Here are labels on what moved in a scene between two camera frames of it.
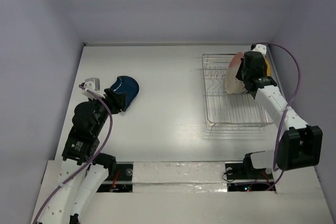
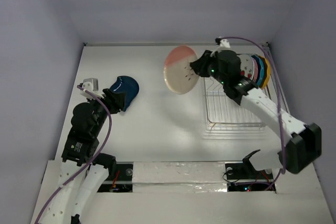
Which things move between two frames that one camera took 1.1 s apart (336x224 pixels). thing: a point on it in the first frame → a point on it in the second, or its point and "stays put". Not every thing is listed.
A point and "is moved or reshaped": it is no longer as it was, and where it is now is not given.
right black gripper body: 241,74 → 206,64
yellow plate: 267,68 stays put
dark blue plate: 127,86 stays put
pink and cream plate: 233,85 is moved or reshaped
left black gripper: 116,100 stays put
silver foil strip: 179,177 stays put
